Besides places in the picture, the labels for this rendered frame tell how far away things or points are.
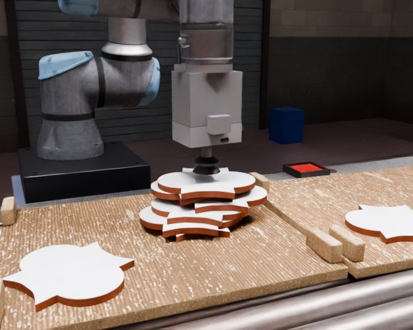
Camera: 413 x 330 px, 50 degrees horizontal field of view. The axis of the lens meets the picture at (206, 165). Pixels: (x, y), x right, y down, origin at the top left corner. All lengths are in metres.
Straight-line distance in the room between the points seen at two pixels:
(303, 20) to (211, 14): 5.96
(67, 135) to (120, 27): 0.26
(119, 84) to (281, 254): 0.59
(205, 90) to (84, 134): 0.47
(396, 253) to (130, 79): 0.67
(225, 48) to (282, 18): 5.74
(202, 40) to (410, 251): 0.39
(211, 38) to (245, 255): 0.29
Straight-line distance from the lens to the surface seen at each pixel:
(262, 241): 0.63
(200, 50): 0.62
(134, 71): 1.03
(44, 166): 0.99
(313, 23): 6.66
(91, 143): 1.04
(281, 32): 6.35
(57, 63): 1.01
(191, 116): 0.61
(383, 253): 0.63
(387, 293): 0.60
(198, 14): 0.62
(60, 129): 1.03
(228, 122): 0.63
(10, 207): 0.73
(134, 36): 1.04
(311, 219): 0.72
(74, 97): 1.02
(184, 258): 0.58
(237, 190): 0.65
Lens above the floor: 1.20
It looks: 16 degrees down
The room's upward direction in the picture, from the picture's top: straight up
